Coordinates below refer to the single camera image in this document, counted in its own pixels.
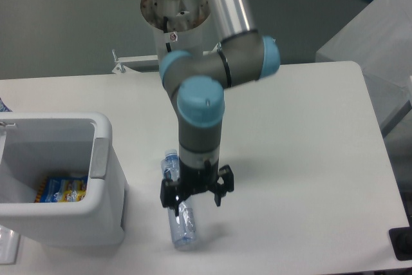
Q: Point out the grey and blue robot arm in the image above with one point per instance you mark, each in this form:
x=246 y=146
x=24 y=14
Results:
x=196 y=85

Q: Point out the blue patterned item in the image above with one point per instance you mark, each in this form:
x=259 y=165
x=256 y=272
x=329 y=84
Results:
x=3 y=107

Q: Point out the left white clamp bracket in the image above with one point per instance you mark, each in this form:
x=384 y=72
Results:
x=144 y=64

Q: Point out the white plastic trash can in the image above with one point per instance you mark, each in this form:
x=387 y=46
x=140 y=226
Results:
x=37 y=145

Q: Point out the middle white clamp bracket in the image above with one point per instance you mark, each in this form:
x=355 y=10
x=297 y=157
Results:
x=214 y=50

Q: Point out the clear plastic water bottle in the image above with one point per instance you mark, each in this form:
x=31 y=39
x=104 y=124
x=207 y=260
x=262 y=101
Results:
x=182 y=227

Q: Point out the blue snack bag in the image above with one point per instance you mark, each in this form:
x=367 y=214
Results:
x=62 y=189

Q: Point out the grey covered side table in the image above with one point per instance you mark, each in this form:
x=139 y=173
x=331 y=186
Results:
x=379 y=40

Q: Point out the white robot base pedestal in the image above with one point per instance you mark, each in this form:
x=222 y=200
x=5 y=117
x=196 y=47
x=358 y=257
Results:
x=176 y=24

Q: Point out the white clamp bracket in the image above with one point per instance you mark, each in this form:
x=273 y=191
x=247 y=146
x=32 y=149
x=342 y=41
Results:
x=144 y=64
x=214 y=50

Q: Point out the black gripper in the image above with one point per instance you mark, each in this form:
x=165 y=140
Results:
x=196 y=180

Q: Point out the black device at edge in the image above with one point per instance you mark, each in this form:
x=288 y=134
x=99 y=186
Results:
x=401 y=242

